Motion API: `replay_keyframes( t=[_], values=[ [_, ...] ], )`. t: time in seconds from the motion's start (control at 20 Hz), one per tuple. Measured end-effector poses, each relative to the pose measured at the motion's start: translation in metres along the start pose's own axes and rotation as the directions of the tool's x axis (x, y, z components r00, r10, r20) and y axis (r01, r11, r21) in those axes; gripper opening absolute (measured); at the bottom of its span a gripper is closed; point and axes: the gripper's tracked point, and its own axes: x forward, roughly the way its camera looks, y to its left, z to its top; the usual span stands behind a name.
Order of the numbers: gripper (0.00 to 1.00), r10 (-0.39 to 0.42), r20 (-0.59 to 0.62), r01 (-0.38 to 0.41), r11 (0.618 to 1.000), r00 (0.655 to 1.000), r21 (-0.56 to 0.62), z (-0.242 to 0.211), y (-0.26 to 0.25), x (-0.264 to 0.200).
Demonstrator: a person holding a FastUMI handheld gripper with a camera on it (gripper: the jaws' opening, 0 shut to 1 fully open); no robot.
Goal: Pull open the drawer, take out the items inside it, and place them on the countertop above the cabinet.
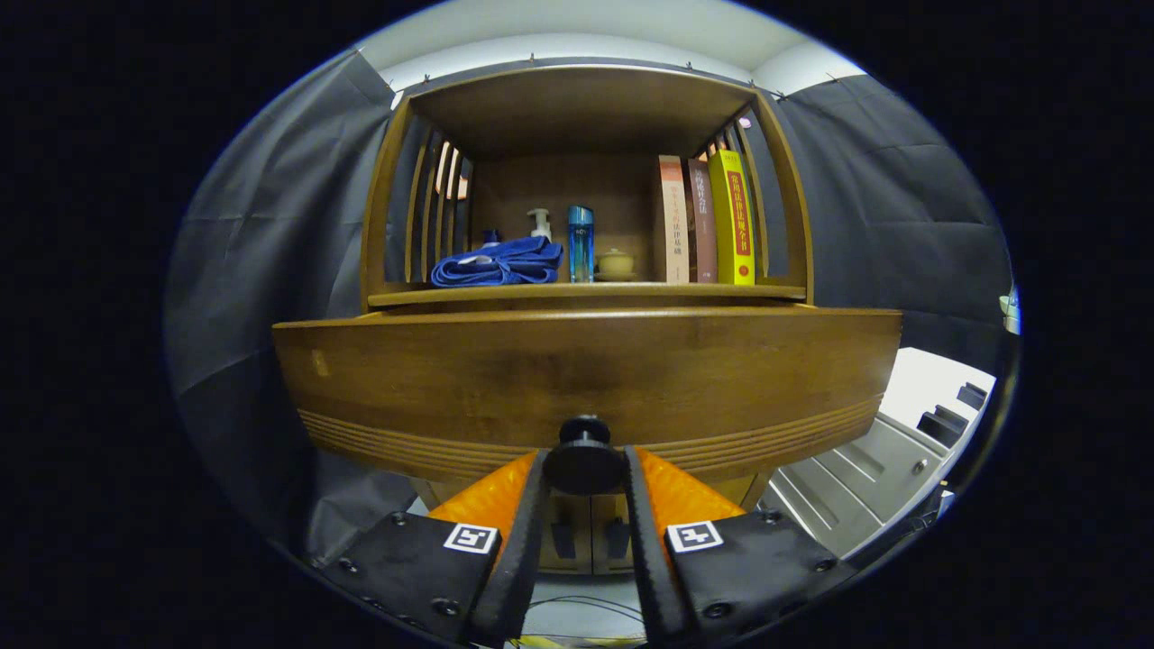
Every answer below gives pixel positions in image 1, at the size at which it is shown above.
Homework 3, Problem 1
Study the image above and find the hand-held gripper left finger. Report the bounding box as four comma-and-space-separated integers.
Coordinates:
311, 449, 551, 648

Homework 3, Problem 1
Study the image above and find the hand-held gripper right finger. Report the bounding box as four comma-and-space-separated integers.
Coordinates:
622, 445, 859, 648

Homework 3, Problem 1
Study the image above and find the black drawer knob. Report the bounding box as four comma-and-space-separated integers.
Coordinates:
543, 415, 625, 496

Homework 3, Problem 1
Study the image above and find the wooden drawer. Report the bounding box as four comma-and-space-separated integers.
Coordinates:
273, 306, 903, 485

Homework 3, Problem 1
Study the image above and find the wooden cabinet door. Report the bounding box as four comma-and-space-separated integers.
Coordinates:
539, 492, 593, 575
591, 492, 634, 575

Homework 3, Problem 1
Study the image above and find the wooden countertop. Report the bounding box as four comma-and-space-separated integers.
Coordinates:
368, 275, 808, 309

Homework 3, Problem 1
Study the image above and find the wooden cabinet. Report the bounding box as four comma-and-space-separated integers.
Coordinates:
361, 63, 815, 578

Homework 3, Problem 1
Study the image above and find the white grey equipment case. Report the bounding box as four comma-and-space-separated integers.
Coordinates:
762, 347, 997, 560

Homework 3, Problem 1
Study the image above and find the blue folded towel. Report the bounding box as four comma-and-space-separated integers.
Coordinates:
430, 236, 564, 288

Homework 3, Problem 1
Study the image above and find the blue glass bottle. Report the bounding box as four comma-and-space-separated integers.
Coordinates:
567, 205, 596, 284

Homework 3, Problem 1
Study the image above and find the beige orange book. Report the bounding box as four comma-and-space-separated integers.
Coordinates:
657, 155, 691, 285

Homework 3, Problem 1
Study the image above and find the brown book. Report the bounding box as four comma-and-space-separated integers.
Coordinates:
685, 159, 719, 285

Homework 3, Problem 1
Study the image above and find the yellow book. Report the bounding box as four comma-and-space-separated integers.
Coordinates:
708, 149, 756, 287

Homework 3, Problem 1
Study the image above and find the thin black floor cable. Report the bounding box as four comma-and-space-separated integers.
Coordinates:
526, 593, 646, 625

